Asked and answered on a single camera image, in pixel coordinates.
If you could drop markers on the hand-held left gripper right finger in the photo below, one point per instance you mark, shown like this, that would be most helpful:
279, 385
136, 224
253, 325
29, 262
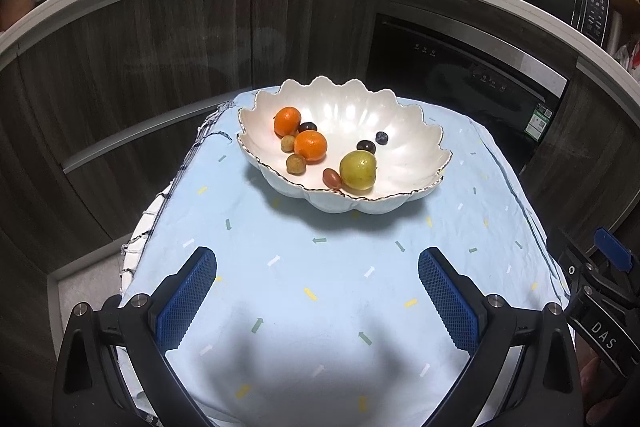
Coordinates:
447, 302

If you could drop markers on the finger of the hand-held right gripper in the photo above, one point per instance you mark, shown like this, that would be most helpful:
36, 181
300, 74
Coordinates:
577, 262
612, 248

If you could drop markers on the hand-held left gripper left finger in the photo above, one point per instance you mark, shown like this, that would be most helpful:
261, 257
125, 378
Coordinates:
187, 297

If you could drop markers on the white scalloped ceramic bowl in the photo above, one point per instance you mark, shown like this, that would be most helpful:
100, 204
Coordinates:
400, 157

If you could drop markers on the yellow-green plum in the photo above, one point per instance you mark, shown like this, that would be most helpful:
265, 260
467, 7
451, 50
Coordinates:
358, 169

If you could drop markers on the small brown longan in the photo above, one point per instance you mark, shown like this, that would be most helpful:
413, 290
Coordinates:
296, 164
287, 143

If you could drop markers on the dark purple grape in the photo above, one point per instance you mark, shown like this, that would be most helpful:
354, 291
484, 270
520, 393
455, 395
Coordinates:
366, 146
308, 127

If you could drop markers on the small blueberry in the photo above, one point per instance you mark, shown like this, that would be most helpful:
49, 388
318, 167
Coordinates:
382, 137

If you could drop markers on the orange mandarin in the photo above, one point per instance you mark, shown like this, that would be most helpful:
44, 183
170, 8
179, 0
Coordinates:
310, 146
287, 119

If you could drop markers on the person's right hand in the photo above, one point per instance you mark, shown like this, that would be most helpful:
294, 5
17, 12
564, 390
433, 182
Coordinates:
600, 387

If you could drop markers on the white stitched undercloth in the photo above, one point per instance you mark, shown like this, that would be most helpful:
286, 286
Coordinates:
132, 257

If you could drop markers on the light blue patterned tablecloth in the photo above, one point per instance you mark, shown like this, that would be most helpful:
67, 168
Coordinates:
300, 257

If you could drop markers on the black built-in dishwasher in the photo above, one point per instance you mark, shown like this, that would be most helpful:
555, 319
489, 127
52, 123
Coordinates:
425, 82

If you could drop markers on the dark wood kitchen cabinet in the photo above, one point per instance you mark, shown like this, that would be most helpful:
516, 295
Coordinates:
150, 57

